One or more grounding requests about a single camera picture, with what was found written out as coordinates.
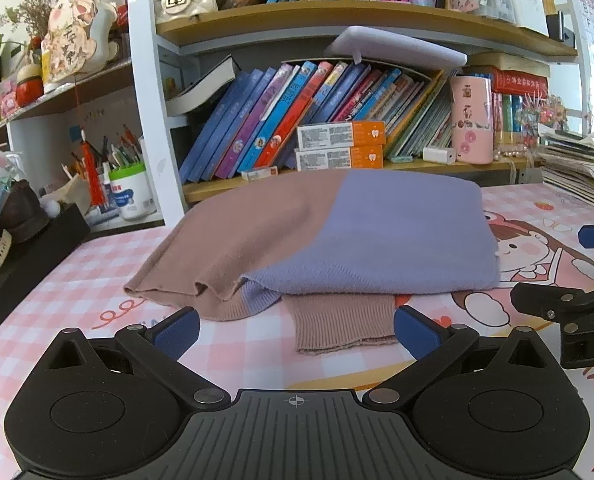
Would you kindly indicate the red hanging tassel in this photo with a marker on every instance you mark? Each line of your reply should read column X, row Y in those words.
column 94, row 175

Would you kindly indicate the small white and red box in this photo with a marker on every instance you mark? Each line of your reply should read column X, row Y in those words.
column 259, row 174

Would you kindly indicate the wooden bookshelf with white frame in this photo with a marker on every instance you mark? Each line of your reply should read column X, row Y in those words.
column 327, row 16

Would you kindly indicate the pink tumbler with stickers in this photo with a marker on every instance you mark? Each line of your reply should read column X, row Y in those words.
column 469, row 120

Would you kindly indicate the pale lavender flat tablet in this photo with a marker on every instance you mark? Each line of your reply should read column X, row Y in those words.
column 397, row 50

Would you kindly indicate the pink checked cartoon mat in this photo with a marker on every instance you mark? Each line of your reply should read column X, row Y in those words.
column 52, row 300

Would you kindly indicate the brown and purple sweater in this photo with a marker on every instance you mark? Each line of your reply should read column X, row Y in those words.
column 377, row 230

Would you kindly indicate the black box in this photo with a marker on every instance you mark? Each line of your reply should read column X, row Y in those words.
column 32, row 260

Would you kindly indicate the red boxes on shelf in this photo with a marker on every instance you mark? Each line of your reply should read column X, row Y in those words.
column 509, row 120

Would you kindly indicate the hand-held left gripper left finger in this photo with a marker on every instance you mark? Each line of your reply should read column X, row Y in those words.
column 179, row 332

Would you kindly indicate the stack of books and papers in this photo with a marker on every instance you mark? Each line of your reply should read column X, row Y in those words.
column 577, row 170

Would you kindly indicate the white jar with blue label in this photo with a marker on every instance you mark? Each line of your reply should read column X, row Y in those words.
column 132, row 192

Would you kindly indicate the small black device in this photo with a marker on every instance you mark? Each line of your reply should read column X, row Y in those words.
column 562, row 25

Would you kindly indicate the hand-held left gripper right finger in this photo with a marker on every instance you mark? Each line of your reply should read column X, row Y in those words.
column 417, row 332

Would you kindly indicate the red wooden doll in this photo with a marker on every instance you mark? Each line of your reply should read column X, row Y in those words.
column 29, row 87

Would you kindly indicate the white charger block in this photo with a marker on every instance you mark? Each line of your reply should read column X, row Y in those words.
column 439, row 155

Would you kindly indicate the thick red book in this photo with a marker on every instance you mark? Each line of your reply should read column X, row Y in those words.
column 519, row 82

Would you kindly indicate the white plaque with pink flowers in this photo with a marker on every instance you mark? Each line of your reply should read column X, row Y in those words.
column 69, row 40

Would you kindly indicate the thick black-covered book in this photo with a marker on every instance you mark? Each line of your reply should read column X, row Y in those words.
column 202, row 91

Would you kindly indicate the bunch of coloured pencils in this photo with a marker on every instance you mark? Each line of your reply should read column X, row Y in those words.
column 119, row 152

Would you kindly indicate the dried flower bunch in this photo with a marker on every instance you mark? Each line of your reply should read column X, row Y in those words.
column 32, row 7

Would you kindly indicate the beige thick book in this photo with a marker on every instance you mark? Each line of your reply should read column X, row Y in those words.
column 507, row 62

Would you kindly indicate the brown hat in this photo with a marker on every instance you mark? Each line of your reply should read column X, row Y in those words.
column 19, row 210

